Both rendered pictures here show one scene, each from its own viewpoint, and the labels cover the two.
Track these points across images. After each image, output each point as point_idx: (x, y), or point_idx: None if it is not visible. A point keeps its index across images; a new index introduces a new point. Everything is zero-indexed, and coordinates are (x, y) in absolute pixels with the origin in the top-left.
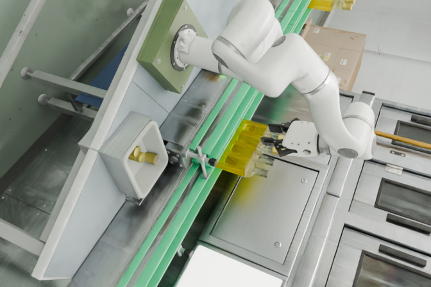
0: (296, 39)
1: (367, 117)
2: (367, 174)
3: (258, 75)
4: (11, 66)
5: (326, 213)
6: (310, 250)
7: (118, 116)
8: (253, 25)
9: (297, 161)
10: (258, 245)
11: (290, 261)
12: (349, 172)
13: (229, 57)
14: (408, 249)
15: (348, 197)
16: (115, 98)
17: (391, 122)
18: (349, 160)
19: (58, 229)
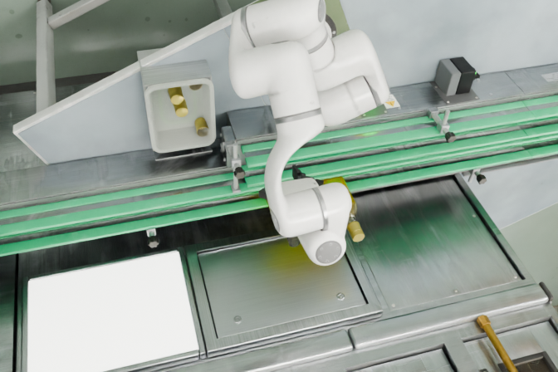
0: (290, 48)
1: (328, 204)
2: (421, 362)
3: (230, 58)
4: None
5: (318, 344)
6: (257, 355)
7: (185, 53)
8: (277, 12)
9: (359, 275)
10: (221, 301)
11: (227, 343)
12: (399, 335)
13: (232, 26)
14: None
15: (365, 358)
16: (196, 33)
17: (533, 345)
18: (416, 326)
19: (58, 106)
